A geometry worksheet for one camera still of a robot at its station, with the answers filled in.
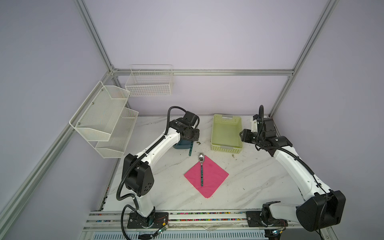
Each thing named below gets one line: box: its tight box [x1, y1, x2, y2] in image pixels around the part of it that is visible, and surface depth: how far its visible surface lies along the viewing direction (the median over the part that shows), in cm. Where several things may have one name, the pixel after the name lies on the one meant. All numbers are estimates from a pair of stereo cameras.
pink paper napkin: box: [184, 155, 229, 199], surface depth 90 cm
